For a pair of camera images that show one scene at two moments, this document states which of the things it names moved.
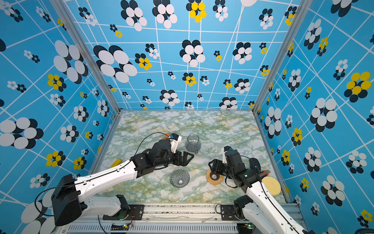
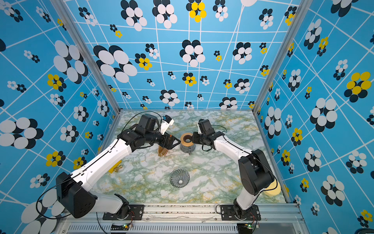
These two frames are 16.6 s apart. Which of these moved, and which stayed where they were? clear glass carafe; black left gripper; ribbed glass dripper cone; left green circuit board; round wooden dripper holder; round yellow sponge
Moved: black left gripper; round wooden dripper holder; clear glass carafe
Stayed: left green circuit board; ribbed glass dripper cone; round yellow sponge
